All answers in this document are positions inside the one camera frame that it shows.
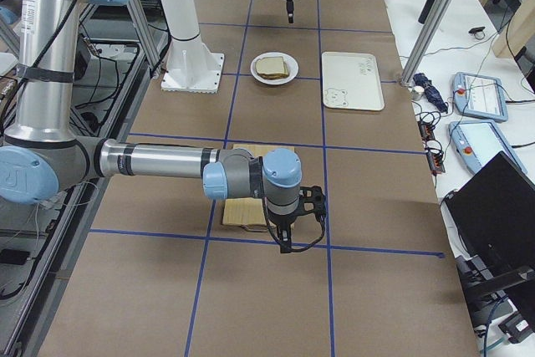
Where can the white round plate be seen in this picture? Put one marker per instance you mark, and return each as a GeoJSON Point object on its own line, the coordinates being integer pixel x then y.
{"type": "Point", "coordinates": [290, 63]}

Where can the top bread slice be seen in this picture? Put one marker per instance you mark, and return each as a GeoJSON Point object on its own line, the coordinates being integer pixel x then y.
{"type": "Point", "coordinates": [270, 66]}

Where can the bamboo cutting board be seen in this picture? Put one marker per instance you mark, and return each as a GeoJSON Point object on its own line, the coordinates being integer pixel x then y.
{"type": "Point", "coordinates": [264, 185]}

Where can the cream bear serving tray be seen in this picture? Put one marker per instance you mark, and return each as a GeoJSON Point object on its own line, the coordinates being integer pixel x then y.
{"type": "Point", "coordinates": [351, 81]}

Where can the black bottle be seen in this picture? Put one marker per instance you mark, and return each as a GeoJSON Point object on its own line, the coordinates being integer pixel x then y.
{"type": "Point", "coordinates": [425, 11]}

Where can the folded blue umbrella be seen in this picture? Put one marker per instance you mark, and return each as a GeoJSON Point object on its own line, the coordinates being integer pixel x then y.
{"type": "Point", "coordinates": [431, 92]}

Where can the upper teach pendant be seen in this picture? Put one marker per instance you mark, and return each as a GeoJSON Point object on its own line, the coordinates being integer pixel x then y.
{"type": "Point", "coordinates": [479, 96]}

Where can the teach pendant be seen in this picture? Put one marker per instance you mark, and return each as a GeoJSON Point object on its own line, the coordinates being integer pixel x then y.
{"type": "Point", "coordinates": [478, 141]}
{"type": "Point", "coordinates": [479, 96]}

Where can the black laptop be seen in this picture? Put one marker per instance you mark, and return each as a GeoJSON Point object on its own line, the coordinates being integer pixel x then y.
{"type": "Point", "coordinates": [494, 214]}

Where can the lower teach pendant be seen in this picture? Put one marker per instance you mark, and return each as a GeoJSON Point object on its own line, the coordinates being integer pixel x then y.
{"type": "Point", "coordinates": [478, 141]}

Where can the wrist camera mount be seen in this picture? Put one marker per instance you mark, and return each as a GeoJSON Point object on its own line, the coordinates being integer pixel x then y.
{"type": "Point", "coordinates": [312, 201]}

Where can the white camera mast base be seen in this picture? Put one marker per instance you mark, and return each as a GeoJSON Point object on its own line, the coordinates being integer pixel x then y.
{"type": "Point", "coordinates": [190, 65]}

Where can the aluminium frame post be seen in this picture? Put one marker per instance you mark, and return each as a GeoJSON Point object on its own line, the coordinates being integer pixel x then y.
{"type": "Point", "coordinates": [436, 14]}

